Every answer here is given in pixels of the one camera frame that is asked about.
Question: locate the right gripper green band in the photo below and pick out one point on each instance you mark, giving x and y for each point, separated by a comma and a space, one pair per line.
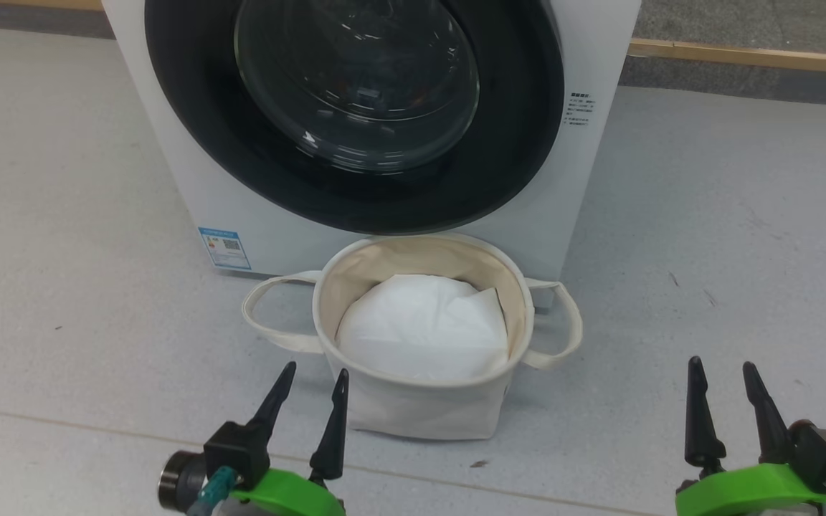
750, 494

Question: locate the white washing machine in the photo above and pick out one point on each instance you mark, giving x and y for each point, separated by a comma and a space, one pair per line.
599, 43

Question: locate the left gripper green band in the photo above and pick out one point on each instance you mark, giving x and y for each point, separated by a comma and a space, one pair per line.
291, 494

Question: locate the wooden baseboard strip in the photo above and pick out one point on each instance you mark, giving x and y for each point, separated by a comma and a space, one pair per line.
750, 56

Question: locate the white cloth basket liner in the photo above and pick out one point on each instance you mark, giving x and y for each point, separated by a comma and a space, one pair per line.
424, 333

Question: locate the cream fabric laundry basket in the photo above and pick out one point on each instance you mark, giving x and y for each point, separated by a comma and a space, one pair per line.
420, 408

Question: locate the blue energy label sticker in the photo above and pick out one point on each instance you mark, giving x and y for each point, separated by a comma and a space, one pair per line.
225, 248

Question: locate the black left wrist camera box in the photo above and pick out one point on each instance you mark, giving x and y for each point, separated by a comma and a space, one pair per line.
237, 451

